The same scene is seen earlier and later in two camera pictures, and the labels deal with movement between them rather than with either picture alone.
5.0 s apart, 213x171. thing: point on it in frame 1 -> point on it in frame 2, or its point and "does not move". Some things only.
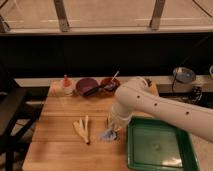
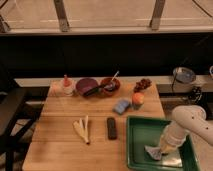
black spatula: [105, 87] does not move
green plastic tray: [155, 145] does not move
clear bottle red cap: [67, 86] does not move
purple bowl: [83, 85] does not move
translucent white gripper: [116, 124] -> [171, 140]
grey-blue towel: [109, 135] -> [155, 152]
